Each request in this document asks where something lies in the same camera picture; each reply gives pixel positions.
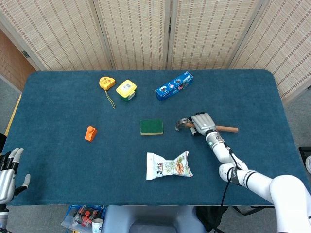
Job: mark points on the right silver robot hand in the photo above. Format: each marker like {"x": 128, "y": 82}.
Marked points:
{"x": 202, "y": 122}

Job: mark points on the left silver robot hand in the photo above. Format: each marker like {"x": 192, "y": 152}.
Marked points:
{"x": 6, "y": 182}

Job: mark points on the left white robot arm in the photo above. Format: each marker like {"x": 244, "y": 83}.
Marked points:
{"x": 3, "y": 216}

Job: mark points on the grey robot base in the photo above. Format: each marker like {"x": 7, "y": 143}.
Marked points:
{"x": 150, "y": 218}

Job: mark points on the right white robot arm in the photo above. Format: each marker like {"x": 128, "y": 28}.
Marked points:
{"x": 255, "y": 180}

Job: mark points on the green and yellow sponge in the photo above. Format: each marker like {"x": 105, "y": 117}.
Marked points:
{"x": 151, "y": 126}

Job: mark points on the blue Oreo cookie box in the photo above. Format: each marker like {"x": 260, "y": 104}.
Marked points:
{"x": 173, "y": 86}

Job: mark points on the white peanut snack bag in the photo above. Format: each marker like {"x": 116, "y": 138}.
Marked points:
{"x": 167, "y": 167}

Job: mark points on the blue felt table cover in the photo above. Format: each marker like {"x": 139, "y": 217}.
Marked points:
{"x": 73, "y": 170}

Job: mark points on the yellow strip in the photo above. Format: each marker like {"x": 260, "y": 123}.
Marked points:
{"x": 13, "y": 114}

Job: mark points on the green bin with yellow lid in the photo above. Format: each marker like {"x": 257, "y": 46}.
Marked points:
{"x": 125, "y": 88}

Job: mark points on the clear plastic bag of parts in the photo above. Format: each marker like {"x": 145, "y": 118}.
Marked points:
{"x": 83, "y": 216}

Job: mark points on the woven folding screen panel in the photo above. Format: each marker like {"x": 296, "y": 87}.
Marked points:
{"x": 286, "y": 41}
{"x": 138, "y": 34}
{"x": 209, "y": 31}
{"x": 60, "y": 31}

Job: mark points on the black bag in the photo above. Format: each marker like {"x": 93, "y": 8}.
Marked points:
{"x": 209, "y": 218}

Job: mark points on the orange toy block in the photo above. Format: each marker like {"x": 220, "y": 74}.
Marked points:
{"x": 90, "y": 134}

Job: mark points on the white paper cup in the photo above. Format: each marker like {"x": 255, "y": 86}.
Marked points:
{"x": 97, "y": 225}

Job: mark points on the black box with white disc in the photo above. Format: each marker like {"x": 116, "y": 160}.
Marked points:
{"x": 303, "y": 153}

